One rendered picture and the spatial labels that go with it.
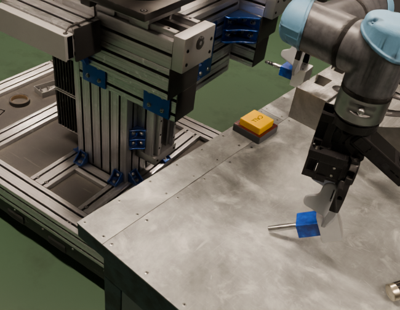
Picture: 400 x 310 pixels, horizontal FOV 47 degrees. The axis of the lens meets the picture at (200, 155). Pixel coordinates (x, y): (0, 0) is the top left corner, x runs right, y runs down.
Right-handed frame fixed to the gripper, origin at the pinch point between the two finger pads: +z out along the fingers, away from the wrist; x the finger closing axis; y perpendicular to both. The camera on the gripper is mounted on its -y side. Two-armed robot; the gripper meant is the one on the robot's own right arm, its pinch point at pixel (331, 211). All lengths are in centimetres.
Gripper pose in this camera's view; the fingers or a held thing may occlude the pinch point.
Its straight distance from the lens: 86.2
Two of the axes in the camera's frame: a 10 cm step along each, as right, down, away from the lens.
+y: -9.3, -3.1, 2.1
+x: -3.5, 5.5, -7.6
